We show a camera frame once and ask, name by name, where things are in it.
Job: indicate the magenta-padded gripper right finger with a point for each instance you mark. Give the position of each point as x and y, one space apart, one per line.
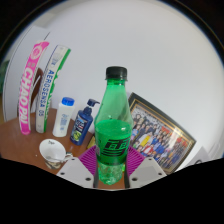
146 170

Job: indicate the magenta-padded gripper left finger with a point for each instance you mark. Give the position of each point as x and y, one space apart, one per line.
75 171

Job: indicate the green plastic drink bottle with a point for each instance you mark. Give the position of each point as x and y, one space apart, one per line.
112 136

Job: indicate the camouflage mug with white inside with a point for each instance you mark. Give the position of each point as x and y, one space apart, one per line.
51 151

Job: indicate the framed group picture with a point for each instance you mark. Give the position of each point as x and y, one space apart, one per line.
160 136

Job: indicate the dark blue pump bottle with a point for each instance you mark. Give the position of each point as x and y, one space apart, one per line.
80 128

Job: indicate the white bottle with blue cap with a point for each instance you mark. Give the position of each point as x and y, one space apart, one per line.
62 120

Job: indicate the white and green tube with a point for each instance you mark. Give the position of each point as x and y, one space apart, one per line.
48 90

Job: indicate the pink and white tube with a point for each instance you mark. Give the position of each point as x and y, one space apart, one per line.
28 93

